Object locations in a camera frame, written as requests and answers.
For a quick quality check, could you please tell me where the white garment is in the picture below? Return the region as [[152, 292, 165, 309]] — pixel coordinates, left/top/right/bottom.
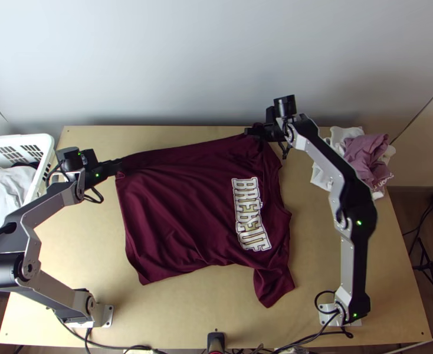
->
[[0, 163, 37, 238]]

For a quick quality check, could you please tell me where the black tripod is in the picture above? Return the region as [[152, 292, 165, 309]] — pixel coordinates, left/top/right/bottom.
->
[[412, 235, 433, 306]]

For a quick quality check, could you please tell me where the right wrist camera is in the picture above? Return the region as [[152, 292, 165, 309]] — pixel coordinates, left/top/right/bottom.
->
[[273, 95, 297, 117]]

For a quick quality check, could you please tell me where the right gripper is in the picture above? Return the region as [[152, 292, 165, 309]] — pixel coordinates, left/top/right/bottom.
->
[[244, 106, 289, 143]]

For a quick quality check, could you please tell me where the white laundry basket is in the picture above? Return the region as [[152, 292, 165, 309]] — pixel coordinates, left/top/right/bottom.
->
[[0, 132, 58, 244]]

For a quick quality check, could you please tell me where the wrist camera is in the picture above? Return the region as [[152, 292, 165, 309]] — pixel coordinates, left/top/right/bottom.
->
[[79, 148, 99, 167], [273, 95, 297, 117]]

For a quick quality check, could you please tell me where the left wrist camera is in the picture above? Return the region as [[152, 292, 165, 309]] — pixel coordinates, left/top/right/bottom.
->
[[79, 148, 99, 167]]

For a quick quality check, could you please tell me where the heap of clothes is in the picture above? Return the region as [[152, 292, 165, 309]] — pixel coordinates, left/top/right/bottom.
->
[[309, 126, 397, 202]]

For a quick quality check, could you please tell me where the maroon t-shirt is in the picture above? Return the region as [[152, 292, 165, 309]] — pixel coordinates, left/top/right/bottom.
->
[[114, 132, 297, 309]]

